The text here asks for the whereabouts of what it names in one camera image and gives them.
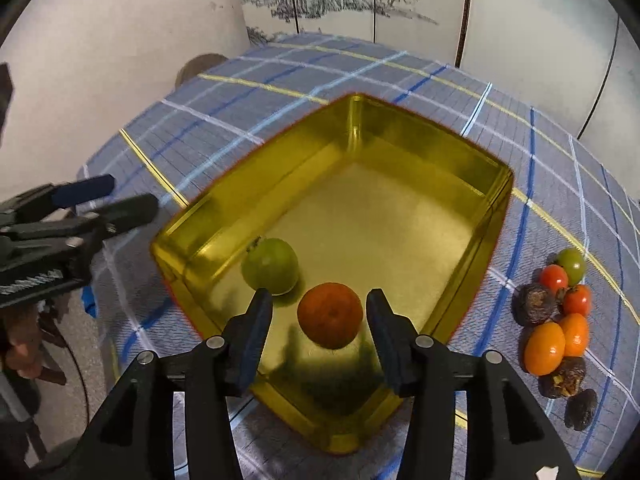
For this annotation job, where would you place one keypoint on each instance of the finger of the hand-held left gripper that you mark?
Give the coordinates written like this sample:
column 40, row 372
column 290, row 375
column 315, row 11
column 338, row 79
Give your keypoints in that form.
column 130, row 210
column 87, row 187

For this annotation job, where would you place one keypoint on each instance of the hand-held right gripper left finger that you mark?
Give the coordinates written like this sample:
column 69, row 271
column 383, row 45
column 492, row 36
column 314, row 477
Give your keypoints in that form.
column 254, row 345

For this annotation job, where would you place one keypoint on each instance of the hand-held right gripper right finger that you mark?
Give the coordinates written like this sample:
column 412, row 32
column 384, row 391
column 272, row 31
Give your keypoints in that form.
column 386, row 345

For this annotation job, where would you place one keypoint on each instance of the orange mandarin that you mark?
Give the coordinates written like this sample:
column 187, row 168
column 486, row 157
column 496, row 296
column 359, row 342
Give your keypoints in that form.
column 330, row 316

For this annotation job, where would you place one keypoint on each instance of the large green fruit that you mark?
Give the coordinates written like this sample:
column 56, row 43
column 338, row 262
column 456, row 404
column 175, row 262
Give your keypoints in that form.
column 270, row 266

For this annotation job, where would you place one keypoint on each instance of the red and gold tin box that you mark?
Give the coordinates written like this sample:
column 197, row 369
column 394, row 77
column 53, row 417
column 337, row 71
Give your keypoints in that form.
column 375, row 210

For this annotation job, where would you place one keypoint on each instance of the brown water chestnut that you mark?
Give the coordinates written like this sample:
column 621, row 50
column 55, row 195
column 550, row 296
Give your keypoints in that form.
column 565, row 379
column 582, row 411
column 535, row 305

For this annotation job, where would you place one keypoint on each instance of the orange kumquat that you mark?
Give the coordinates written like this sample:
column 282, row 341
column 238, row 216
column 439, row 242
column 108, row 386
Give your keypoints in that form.
column 544, row 350

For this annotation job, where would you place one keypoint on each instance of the red tomato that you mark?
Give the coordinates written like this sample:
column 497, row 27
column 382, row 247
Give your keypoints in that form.
column 553, row 278
column 578, row 301

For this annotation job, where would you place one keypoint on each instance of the orange tomato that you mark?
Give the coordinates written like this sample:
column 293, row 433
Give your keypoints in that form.
column 576, row 335

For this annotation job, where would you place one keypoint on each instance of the person's left hand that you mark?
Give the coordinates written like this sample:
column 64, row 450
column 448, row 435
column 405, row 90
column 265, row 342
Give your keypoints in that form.
column 20, row 355

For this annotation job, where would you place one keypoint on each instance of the green tomato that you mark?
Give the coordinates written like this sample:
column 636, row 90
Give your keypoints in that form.
column 572, row 264

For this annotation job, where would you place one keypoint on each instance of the blue plaid tablecloth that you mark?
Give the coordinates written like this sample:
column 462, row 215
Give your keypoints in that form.
column 400, row 85

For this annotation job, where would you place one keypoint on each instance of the painted folding screen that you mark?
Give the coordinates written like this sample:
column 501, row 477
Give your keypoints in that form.
column 525, row 10

